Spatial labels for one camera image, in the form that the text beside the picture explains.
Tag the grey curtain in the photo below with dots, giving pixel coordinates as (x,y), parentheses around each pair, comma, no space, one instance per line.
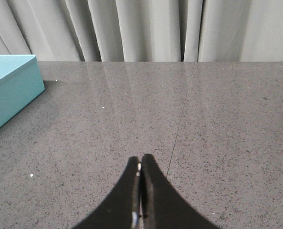
(143,30)

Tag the light blue box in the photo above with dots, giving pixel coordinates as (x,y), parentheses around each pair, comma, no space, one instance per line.
(20,83)

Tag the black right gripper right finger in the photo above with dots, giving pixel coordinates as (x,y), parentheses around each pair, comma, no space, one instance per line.
(162,206)

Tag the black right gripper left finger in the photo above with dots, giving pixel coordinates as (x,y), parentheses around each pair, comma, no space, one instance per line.
(120,209)

